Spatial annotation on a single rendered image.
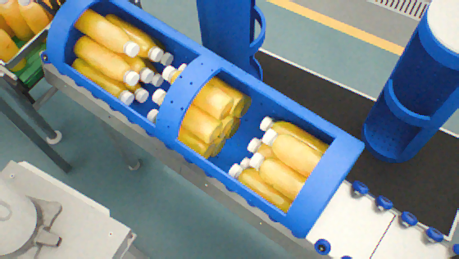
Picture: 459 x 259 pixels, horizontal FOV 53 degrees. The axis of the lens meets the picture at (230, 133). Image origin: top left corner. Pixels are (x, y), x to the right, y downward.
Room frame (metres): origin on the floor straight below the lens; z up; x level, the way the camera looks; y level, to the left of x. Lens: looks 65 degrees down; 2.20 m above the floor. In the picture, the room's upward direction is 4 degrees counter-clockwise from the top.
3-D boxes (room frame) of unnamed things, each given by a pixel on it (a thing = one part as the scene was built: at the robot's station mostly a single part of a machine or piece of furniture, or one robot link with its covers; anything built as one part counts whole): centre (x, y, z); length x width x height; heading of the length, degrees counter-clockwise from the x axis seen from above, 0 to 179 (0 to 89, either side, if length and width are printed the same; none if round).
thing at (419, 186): (0.97, -0.44, 0.07); 1.50 x 0.52 x 0.15; 57
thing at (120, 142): (0.87, 0.51, 0.31); 0.06 x 0.06 x 0.63; 51
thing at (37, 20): (1.03, 0.62, 0.99); 0.07 x 0.07 x 0.19
